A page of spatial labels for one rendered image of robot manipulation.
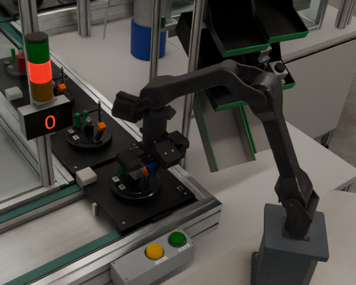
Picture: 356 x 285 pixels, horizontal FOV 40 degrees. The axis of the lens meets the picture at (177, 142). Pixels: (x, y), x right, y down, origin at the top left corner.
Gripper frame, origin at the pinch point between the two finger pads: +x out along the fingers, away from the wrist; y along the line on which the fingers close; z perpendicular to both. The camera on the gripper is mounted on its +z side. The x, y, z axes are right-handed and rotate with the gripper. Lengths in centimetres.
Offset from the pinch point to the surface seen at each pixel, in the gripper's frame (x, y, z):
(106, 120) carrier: 12.1, 9.2, -38.7
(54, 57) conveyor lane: 13, 14, -88
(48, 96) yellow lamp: -17.9, -18.6, -16.5
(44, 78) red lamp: -23.1, -19.1, -16.4
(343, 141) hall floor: 109, 199, -57
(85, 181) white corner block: 10.7, -11.6, -15.0
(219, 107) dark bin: -10.9, 20.6, 0.3
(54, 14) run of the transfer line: 13, 32, -125
